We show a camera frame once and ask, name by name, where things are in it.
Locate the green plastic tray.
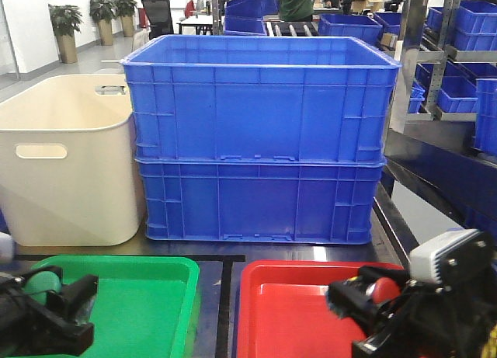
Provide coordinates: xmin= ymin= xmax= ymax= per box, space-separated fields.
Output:
xmin=34 ymin=255 xmax=200 ymax=357

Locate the stacked blue crate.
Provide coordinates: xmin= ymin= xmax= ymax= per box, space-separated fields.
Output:
xmin=122 ymin=35 xmax=401 ymax=163
xmin=137 ymin=158 xmax=384 ymax=245

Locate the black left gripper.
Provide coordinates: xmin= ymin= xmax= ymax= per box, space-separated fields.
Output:
xmin=1 ymin=274 xmax=99 ymax=357

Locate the cream plastic basket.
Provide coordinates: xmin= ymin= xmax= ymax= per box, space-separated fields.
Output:
xmin=1 ymin=74 xmax=145 ymax=246

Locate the red plastic tray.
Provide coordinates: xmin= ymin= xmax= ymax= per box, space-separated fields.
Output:
xmin=236 ymin=259 xmax=408 ymax=358

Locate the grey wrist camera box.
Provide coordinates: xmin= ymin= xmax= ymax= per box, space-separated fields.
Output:
xmin=408 ymin=228 xmax=495 ymax=286

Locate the upper stacked blue crate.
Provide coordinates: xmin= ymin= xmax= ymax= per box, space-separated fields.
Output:
xmin=122 ymin=35 xmax=401 ymax=163

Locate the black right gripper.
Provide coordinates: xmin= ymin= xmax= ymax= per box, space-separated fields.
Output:
xmin=326 ymin=266 xmax=496 ymax=357

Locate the red mushroom push button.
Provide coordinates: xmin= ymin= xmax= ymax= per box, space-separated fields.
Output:
xmin=366 ymin=277 xmax=401 ymax=304

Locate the lower stacked blue crate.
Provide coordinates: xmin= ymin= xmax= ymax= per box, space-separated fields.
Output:
xmin=137 ymin=158 xmax=384 ymax=245

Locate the stainless steel shelving rack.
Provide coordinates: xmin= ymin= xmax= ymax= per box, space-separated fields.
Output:
xmin=211 ymin=0 xmax=497 ymax=227

